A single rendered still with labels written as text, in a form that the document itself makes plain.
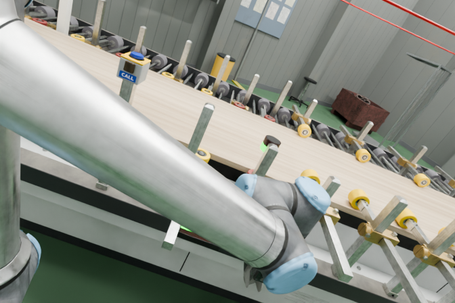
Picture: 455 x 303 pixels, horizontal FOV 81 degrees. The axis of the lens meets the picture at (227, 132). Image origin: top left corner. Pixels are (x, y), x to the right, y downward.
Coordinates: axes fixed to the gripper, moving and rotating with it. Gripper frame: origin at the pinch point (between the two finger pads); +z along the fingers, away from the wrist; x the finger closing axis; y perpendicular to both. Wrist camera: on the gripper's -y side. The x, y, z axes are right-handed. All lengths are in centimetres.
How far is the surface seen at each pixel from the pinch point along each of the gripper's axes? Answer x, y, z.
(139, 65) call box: -53, -24, -39
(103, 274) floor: -48, -40, 83
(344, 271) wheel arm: 23.8, -1.9, -13.2
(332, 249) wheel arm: 23.4, -10.5, -12.0
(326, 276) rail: 40.1, -23.9, 12.9
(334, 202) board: 38, -47, -7
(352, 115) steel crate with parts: 298, -581, 55
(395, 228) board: 71, -47, -6
